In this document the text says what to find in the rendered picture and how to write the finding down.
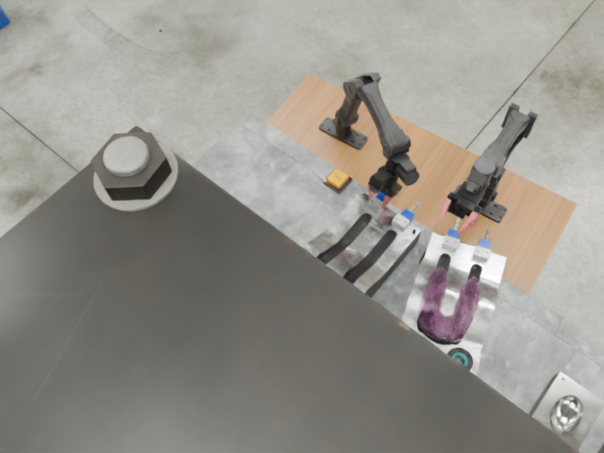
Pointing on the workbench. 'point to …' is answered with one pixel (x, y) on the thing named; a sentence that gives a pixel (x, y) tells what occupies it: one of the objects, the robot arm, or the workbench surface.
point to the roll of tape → (462, 357)
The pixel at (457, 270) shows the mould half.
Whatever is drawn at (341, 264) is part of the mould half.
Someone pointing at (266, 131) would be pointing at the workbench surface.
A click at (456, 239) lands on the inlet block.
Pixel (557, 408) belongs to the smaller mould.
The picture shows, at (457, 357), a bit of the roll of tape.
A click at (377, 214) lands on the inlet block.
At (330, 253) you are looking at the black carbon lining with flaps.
